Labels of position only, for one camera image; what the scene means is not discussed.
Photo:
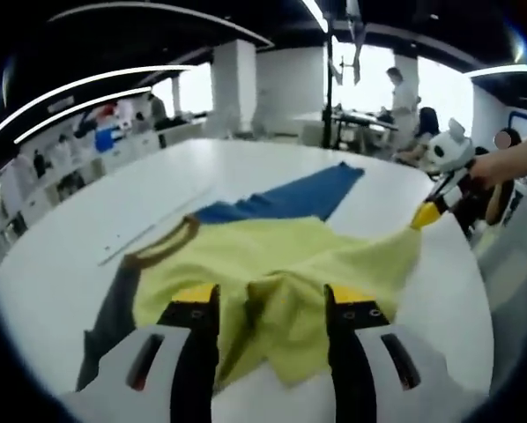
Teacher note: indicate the blue storage bin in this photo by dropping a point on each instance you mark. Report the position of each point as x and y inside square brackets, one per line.
[105, 138]

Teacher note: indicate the white counter with drawers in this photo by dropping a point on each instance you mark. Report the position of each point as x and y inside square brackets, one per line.
[113, 158]

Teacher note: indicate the yellow blue grey garment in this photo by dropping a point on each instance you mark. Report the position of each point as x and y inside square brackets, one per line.
[263, 251]

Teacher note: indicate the black pole stand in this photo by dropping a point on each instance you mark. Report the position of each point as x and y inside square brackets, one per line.
[328, 88]

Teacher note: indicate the long arc ceiling light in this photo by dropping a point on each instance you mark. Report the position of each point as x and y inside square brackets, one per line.
[83, 83]
[78, 110]

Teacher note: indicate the person's right hand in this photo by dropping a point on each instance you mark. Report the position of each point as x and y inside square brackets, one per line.
[492, 169]

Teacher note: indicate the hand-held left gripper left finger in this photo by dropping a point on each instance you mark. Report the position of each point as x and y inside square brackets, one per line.
[158, 374]

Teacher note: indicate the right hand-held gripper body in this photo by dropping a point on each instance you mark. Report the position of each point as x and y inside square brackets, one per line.
[450, 152]

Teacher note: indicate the white square pillar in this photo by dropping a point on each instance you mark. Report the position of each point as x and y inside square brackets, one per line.
[232, 88]

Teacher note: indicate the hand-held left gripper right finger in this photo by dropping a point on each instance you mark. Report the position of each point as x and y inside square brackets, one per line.
[378, 374]

